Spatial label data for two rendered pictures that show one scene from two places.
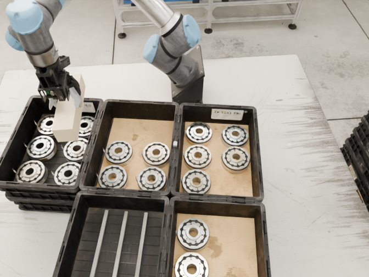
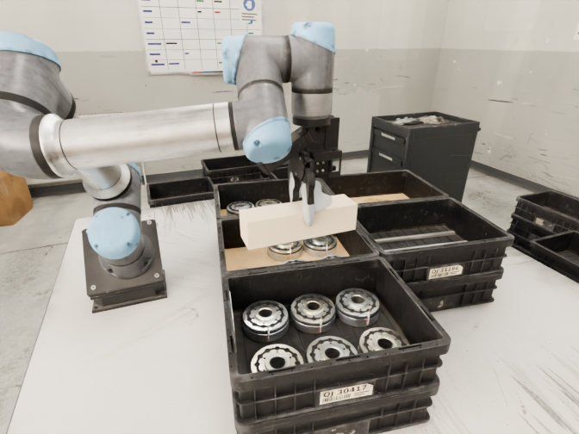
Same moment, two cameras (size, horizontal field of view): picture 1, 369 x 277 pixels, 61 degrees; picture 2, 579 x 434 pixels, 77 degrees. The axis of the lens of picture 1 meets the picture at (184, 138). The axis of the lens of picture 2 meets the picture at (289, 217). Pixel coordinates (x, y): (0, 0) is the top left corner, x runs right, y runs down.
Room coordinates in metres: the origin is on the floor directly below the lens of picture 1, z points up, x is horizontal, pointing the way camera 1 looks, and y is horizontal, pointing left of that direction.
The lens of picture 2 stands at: (0.89, 1.02, 1.42)
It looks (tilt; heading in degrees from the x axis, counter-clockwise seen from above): 26 degrees down; 254
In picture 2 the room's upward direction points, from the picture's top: straight up
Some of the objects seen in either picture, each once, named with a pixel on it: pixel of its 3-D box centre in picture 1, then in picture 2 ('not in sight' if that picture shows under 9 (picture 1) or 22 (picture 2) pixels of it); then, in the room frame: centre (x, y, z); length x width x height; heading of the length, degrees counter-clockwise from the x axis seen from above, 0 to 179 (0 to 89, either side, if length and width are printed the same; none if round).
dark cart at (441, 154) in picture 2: not in sight; (414, 177); (-0.81, -1.27, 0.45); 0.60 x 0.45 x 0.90; 5
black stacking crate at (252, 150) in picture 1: (216, 155); (272, 210); (0.62, -0.12, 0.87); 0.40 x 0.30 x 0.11; 176
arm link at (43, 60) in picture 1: (43, 53); (311, 104); (0.66, 0.37, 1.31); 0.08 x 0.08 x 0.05
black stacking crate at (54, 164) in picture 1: (57, 147); (322, 328); (0.66, 0.48, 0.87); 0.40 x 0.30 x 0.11; 176
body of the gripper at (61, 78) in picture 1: (52, 77); (314, 147); (0.65, 0.37, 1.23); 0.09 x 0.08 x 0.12; 5
